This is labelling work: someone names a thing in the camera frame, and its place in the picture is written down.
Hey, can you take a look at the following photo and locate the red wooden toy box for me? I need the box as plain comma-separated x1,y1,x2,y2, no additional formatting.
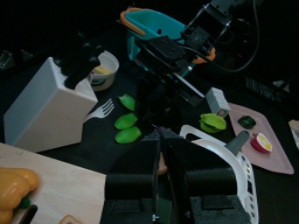
0,142,108,224

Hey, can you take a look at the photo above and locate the teal basket orange rim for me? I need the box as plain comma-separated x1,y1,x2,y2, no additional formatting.
119,7,217,78

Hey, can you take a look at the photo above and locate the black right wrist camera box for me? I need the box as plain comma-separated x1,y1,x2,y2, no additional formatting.
183,25,213,52

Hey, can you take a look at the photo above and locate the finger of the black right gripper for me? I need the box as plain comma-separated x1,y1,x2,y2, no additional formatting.
136,76,164,130
161,84,184,133

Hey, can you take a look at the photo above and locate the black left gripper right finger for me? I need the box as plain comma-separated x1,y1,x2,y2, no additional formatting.
160,127,239,205

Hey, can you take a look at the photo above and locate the tan toy slice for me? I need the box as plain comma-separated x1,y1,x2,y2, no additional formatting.
57,214,84,224

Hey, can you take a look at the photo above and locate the yellow toy bell pepper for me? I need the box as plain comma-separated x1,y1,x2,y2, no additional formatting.
0,166,41,224

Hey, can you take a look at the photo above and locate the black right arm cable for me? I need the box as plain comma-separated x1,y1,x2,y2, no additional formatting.
215,0,261,74

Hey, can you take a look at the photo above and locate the white toy knife block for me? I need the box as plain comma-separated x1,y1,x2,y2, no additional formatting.
4,56,99,153

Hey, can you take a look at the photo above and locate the white cup with lemon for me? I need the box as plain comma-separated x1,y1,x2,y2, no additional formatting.
88,50,120,92

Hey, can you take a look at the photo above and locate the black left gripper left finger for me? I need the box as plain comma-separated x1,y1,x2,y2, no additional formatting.
104,128,164,205

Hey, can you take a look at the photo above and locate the small grey picture carton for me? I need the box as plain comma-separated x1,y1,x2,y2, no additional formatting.
204,87,231,118

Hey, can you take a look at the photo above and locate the dark green toy piece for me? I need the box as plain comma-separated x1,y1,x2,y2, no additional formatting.
237,115,257,130

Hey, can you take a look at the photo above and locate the white toy induction cooktop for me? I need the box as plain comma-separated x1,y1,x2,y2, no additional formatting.
179,124,261,224

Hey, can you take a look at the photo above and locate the white plastic fork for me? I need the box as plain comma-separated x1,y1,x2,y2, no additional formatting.
81,98,116,125

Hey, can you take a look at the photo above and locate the green toy lettuce leaf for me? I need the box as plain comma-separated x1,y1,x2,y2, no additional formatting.
199,113,228,135

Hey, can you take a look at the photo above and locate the yellow toy butter piece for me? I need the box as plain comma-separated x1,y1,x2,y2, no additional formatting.
92,65,115,76

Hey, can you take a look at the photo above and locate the pink toy cutting board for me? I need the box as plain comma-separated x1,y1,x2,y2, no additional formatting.
227,101,295,176

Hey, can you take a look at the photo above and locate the red toy apple half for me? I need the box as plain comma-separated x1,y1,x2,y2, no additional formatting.
249,132,275,154

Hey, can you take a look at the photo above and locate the green toy corn husk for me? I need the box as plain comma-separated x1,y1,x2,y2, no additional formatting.
115,125,143,144
116,94,136,112
113,112,139,130

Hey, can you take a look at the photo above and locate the orange toy vegetable green stem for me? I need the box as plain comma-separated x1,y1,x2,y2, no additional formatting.
156,151,169,177

